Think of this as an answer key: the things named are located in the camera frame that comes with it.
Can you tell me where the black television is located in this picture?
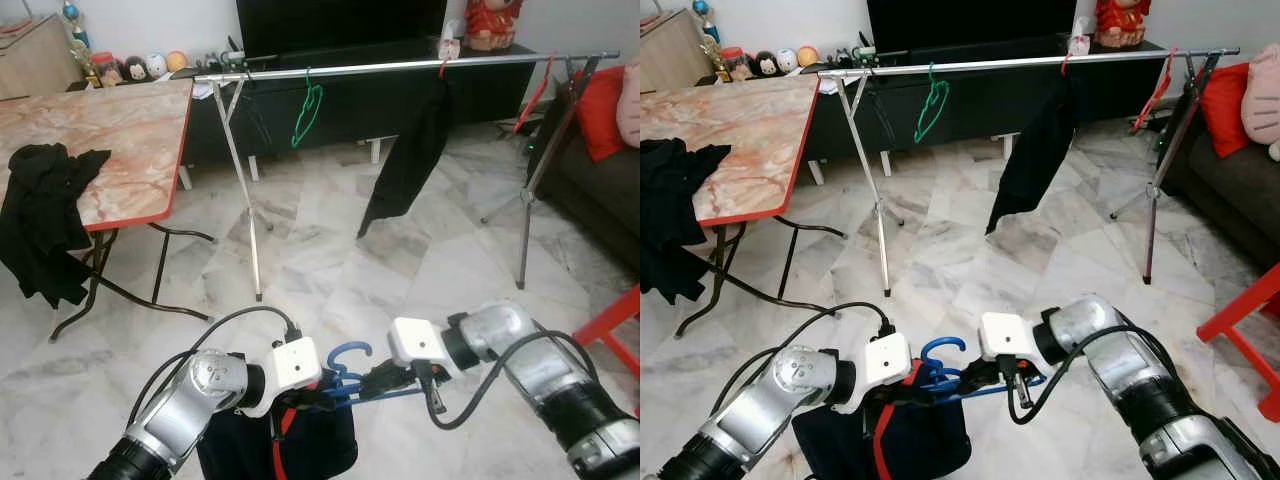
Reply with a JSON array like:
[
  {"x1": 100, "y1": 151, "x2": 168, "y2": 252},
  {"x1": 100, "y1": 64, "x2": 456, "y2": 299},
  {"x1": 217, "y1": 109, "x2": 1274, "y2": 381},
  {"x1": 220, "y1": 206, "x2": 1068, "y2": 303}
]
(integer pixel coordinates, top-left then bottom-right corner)
[
  {"x1": 866, "y1": 0, "x2": 1078, "y2": 54},
  {"x1": 236, "y1": 0, "x2": 449, "y2": 59}
]

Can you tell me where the red cushion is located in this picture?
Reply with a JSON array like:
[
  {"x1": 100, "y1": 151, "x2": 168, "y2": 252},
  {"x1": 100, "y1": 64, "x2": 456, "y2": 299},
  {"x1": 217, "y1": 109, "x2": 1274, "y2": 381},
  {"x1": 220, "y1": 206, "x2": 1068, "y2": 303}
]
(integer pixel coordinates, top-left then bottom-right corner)
[
  {"x1": 573, "y1": 65, "x2": 628, "y2": 164},
  {"x1": 1197, "y1": 62, "x2": 1253, "y2": 159}
]

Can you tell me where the blue plastic hanger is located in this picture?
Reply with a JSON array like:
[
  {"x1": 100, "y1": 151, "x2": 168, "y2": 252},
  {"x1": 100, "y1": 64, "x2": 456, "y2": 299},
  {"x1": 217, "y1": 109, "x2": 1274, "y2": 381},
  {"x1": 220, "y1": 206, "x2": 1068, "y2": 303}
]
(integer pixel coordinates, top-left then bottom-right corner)
[
  {"x1": 918, "y1": 337, "x2": 1046, "y2": 396},
  {"x1": 325, "y1": 342, "x2": 426, "y2": 408}
]

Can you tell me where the pink cat plush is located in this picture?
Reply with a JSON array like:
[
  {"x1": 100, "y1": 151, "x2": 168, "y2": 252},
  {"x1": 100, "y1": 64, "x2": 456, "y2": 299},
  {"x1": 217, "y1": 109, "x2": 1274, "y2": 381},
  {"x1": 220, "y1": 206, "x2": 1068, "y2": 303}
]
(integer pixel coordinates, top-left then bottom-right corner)
[
  {"x1": 1240, "y1": 42, "x2": 1280, "y2": 163},
  {"x1": 615, "y1": 58, "x2": 641, "y2": 151}
]

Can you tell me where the black TV console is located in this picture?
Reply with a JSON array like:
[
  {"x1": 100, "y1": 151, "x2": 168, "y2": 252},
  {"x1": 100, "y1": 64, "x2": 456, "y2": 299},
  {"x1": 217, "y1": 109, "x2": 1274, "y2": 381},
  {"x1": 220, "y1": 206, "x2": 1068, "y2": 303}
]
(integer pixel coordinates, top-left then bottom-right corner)
[
  {"x1": 800, "y1": 35, "x2": 1191, "y2": 166},
  {"x1": 170, "y1": 38, "x2": 563, "y2": 169}
]

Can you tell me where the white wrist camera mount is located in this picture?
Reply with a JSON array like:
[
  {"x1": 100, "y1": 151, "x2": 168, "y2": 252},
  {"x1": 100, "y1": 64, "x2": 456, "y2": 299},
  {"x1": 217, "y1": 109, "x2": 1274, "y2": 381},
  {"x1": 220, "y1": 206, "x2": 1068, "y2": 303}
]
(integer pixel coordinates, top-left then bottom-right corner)
[
  {"x1": 832, "y1": 330, "x2": 916, "y2": 414},
  {"x1": 387, "y1": 316, "x2": 463, "y2": 370},
  {"x1": 240, "y1": 335, "x2": 324, "y2": 419},
  {"x1": 978, "y1": 311, "x2": 1051, "y2": 363}
]

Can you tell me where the dark grey sofa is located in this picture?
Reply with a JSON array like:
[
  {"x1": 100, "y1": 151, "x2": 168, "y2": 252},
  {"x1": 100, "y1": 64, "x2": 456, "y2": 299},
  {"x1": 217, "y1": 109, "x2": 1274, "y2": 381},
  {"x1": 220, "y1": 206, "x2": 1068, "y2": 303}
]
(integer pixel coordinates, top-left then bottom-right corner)
[
  {"x1": 1165, "y1": 100, "x2": 1280, "y2": 271},
  {"x1": 530, "y1": 110, "x2": 641, "y2": 269}
]

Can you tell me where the black T-shirt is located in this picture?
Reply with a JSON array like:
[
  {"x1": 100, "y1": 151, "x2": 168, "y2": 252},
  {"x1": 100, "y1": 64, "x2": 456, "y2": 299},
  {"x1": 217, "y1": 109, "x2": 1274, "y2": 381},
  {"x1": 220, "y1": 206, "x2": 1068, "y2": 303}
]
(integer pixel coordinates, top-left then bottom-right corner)
[
  {"x1": 357, "y1": 75, "x2": 454, "y2": 240},
  {"x1": 985, "y1": 72, "x2": 1083, "y2": 236}
]

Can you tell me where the navy shirt red stripe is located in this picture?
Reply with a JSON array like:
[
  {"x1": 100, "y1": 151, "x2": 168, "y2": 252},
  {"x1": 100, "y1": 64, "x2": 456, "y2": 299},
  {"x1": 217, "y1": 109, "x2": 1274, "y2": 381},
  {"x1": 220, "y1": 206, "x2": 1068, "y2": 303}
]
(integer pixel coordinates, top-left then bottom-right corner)
[
  {"x1": 792, "y1": 362, "x2": 973, "y2": 480},
  {"x1": 196, "y1": 378, "x2": 359, "y2": 480}
]

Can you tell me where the red plastic stool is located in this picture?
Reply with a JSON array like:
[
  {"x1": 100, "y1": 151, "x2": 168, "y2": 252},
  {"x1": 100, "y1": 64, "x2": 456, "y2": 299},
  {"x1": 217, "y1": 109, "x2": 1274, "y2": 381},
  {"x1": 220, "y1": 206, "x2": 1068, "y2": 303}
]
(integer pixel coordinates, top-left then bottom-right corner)
[
  {"x1": 570, "y1": 285, "x2": 641, "y2": 416},
  {"x1": 1197, "y1": 262, "x2": 1280, "y2": 421}
]

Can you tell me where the gold trophy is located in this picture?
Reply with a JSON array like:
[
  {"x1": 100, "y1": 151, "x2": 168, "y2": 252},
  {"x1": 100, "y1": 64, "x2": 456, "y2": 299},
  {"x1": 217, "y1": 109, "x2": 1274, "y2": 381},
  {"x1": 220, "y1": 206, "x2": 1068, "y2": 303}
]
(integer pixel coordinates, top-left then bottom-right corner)
[
  {"x1": 692, "y1": 0, "x2": 726, "y2": 69},
  {"x1": 60, "y1": 0, "x2": 98, "y2": 73}
]

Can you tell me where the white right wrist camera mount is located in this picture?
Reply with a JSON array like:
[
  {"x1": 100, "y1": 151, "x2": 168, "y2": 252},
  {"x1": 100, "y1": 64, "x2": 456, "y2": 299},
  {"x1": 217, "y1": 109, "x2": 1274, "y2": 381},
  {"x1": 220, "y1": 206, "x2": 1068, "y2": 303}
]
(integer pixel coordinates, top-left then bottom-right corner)
[
  {"x1": 387, "y1": 316, "x2": 463, "y2": 370},
  {"x1": 978, "y1": 311, "x2": 1051, "y2": 363}
]

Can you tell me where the red plastic hanger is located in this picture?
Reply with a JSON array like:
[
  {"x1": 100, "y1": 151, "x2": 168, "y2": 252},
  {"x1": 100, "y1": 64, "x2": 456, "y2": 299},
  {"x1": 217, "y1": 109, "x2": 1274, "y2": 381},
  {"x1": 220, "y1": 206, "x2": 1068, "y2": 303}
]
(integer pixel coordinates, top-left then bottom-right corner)
[
  {"x1": 1132, "y1": 48, "x2": 1181, "y2": 133},
  {"x1": 511, "y1": 53, "x2": 559, "y2": 138}
]

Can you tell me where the black crumpled garment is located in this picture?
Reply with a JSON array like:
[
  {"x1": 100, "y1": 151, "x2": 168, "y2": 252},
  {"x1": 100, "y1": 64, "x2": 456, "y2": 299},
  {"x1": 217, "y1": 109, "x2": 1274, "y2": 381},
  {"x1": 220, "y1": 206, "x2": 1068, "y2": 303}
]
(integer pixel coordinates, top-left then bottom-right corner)
[
  {"x1": 0, "y1": 143, "x2": 113, "y2": 309},
  {"x1": 640, "y1": 138, "x2": 733, "y2": 304}
]

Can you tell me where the green plastic hanger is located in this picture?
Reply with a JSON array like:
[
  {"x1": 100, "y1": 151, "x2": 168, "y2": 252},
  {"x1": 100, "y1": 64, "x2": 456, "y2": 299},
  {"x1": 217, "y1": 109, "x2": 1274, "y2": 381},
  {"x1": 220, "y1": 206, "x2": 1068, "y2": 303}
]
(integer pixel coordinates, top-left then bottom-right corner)
[
  {"x1": 290, "y1": 67, "x2": 327, "y2": 151},
  {"x1": 913, "y1": 63, "x2": 951, "y2": 144}
]

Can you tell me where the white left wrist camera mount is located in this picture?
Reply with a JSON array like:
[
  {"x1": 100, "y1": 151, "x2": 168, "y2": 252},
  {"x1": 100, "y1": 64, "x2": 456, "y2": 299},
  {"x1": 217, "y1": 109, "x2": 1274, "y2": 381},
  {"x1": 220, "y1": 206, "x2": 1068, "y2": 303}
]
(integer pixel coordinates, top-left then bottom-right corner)
[
  {"x1": 240, "y1": 335, "x2": 324, "y2": 419},
  {"x1": 832, "y1": 330, "x2": 916, "y2": 414}
]

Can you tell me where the red gold figurine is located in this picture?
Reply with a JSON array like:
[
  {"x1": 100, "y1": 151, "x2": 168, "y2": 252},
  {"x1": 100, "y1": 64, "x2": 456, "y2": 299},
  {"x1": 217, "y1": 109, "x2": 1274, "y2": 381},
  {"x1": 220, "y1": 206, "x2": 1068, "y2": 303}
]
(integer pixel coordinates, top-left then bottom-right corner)
[
  {"x1": 1093, "y1": 0, "x2": 1153, "y2": 49},
  {"x1": 465, "y1": 0, "x2": 524, "y2": 52}
]

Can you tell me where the light wooden cabinet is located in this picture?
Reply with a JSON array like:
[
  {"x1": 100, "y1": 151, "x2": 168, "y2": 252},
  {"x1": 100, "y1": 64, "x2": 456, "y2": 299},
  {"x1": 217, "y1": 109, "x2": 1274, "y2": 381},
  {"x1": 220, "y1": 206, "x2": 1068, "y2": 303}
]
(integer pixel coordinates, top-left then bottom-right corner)
[
  {"x1": 640, "y1": 8, "x2": 716, "y2": 96},
  {"x1": 0, "y1": 12, "x2": 86, "y2": 101}
]

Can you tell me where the marble folding table red edge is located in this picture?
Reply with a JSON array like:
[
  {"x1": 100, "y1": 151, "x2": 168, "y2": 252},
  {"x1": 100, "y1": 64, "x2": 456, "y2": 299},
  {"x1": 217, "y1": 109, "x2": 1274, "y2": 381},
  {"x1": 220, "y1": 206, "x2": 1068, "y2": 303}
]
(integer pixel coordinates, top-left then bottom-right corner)
[
  {"x1": 0, "y1": 78, "x2": 216, "y2": 343},
  {"x1": 640, "y1": 75, "x2": 849, "y2": 339}
]

